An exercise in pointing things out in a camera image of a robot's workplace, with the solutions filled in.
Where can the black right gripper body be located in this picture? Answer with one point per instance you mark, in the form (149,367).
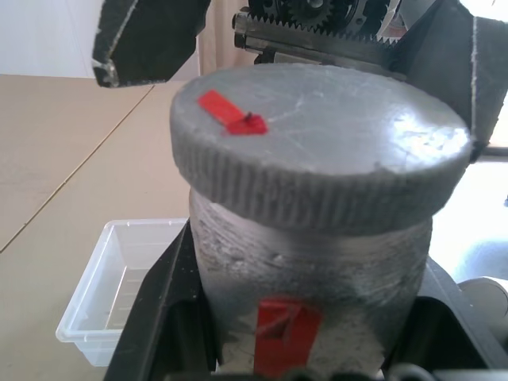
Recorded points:
(309,35)

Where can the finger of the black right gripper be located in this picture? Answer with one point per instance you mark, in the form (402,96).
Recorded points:
(448,59)
(147,39)

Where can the silver robot body part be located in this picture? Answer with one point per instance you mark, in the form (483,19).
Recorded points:
(486,295)

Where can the clear plastic box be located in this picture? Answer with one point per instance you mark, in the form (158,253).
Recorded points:
(99,301)

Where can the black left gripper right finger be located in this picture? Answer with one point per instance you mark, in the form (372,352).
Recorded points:
(444,341)

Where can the grey cylindrical jar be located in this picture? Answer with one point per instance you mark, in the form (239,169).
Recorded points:
(309,270)

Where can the grey ribbed jar lid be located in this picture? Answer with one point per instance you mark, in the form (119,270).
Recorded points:
(317,139)

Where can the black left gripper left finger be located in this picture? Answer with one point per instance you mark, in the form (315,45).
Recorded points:
(158,325)

